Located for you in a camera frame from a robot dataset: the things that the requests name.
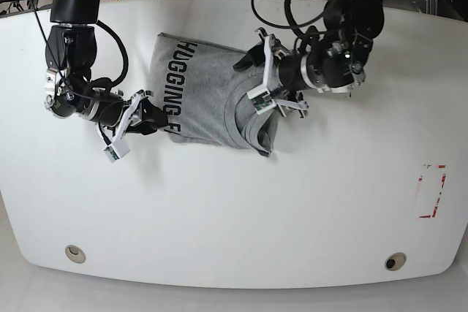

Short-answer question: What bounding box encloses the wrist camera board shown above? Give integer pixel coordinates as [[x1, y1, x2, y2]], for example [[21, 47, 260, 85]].
[[104, 140, 130, 163], [252, 92, 276, 115]]

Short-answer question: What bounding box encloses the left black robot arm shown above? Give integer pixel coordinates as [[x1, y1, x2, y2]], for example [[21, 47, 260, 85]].
[[233, 0, 385, 117]]

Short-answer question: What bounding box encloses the table grommet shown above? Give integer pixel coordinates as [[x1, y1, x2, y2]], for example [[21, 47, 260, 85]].
[[385, 252, 407, 272], [65, 245, 86, 264]]

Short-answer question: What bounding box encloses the left table grommet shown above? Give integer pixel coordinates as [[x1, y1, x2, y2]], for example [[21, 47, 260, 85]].
[[65, 245, 86, 264]]

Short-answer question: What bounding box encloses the right table grommet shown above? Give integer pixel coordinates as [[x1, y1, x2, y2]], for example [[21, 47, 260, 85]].
[[385, 252, 407, 272]]

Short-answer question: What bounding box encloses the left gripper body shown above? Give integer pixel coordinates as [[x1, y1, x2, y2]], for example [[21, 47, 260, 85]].
[[246, 28, 368, 118]]

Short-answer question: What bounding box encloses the grey T-shirt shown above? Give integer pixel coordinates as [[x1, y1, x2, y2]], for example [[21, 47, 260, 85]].
[[147, 33, 280, 157]]

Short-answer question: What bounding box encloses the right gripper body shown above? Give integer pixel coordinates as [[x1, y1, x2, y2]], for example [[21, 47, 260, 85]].
[[45, 69, 152, 147]]

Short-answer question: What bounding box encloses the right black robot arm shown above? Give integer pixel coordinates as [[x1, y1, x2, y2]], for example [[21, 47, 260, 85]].
[[45, 0, 168, 161]]

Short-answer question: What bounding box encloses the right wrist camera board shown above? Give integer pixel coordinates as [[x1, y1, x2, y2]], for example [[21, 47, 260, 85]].
[[104, 140, 130, 163]]

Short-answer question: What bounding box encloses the red tape rectangle marking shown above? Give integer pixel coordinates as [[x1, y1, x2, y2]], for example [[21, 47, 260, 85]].
[[415, 164, 447, 219]]

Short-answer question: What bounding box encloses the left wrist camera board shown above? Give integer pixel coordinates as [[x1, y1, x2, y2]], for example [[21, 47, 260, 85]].
[[252, 92, 276, 115]]

